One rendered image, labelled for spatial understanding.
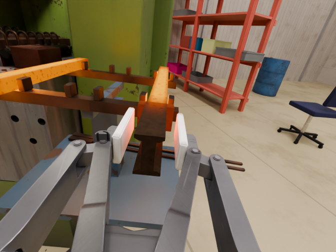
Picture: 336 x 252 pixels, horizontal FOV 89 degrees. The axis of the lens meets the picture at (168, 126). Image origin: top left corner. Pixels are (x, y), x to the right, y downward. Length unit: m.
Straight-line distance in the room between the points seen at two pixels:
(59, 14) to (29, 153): 0.73
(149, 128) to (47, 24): 1.12
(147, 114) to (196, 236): 1.14
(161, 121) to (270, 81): 5.07
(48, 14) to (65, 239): 1.16
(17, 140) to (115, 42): 0.49
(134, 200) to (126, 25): 0.57
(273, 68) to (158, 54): 4.27
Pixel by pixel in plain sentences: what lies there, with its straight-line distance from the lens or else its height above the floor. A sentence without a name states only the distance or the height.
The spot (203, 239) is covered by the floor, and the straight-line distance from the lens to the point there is 1.27.
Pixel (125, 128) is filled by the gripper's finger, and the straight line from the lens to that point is 0.17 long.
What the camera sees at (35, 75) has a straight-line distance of 0.40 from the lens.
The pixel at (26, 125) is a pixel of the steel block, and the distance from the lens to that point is 0.74.
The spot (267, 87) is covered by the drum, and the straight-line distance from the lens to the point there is 5.23.
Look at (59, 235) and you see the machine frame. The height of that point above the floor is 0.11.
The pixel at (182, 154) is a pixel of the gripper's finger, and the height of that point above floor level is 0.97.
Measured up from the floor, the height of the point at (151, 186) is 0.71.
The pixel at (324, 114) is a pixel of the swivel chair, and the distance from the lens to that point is 2.81.
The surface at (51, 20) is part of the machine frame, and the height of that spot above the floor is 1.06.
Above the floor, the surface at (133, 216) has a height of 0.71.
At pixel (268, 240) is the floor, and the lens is 1.46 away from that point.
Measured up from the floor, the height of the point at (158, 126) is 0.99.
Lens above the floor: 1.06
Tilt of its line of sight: 27 degrees down
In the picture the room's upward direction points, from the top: 8 degrees clockwise
